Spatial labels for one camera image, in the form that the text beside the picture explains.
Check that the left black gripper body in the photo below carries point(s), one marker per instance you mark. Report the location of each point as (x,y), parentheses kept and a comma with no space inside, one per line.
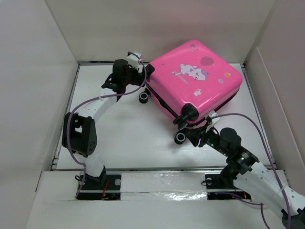
(132,78)

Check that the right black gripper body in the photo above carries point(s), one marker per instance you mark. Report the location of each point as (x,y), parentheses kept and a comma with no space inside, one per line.
(211,139)

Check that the pink hard-shell suitcase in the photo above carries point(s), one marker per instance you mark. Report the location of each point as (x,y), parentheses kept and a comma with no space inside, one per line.
(189,82)

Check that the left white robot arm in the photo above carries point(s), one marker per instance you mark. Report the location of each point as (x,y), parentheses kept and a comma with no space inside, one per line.
(79,130)

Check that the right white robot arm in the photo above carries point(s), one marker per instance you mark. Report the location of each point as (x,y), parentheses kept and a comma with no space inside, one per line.
(244,171)

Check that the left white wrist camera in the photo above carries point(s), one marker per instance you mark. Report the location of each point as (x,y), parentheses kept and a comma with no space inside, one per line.
(134,58)

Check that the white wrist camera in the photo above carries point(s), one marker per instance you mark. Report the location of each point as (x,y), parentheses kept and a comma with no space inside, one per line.
(212,118)
(134,58)

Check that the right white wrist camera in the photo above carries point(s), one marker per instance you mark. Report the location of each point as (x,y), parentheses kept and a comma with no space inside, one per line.
(212,118)

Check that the metal base rail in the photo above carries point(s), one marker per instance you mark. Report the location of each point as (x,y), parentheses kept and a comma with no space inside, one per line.
(216,188)

